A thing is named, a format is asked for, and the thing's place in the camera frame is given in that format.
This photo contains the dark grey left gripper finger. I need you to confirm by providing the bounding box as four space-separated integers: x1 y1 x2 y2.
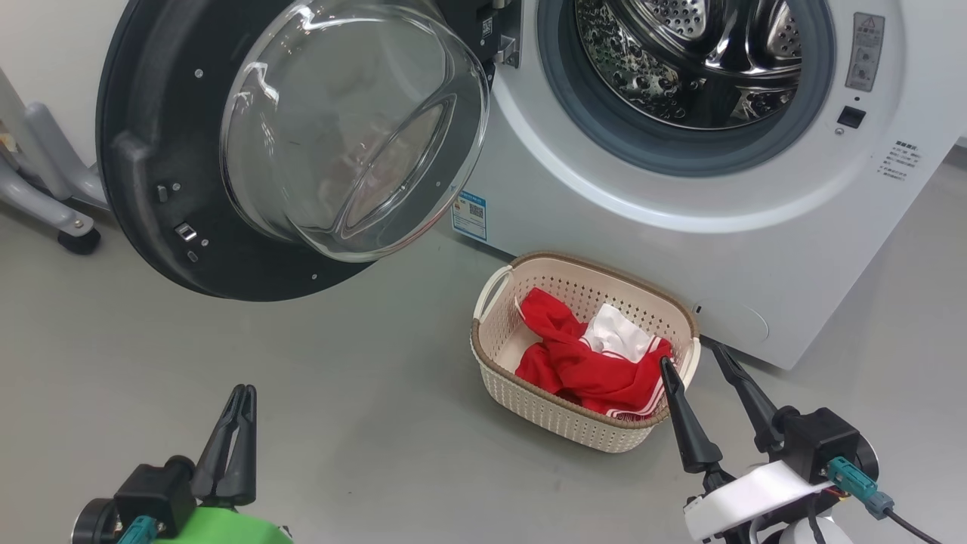
190 384 246 500
218 385 258 507

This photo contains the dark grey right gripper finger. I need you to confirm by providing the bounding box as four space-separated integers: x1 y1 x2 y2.
710 344 786 454
660 355 724 475

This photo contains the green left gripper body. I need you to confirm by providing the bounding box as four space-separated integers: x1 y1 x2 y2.
155 506 295 544

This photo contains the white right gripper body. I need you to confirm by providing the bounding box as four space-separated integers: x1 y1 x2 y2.
684 461 832 544

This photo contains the red garment with white stripes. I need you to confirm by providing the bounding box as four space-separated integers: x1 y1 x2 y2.
514 287 675 422

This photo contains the white cloth garment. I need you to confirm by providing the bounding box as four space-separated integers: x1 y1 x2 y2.
580 302 660 363

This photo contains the black round glass washer door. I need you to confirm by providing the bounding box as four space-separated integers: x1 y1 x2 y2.
96 0 492 303

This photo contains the cream perforated laundry basket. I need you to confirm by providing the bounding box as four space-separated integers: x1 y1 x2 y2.
470 252 701 454

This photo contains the white front-load washing machine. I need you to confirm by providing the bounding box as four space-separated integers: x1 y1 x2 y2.
450 0 967 371

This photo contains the white partition panel curved grey leg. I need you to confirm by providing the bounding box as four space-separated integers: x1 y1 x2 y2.
0 68 110 236

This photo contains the blue energy label sticker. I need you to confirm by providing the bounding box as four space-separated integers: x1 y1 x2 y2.
451 190 488 243

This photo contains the teal plug camera cable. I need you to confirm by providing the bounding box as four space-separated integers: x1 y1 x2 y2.
826 456 945 544
117 516 159 544

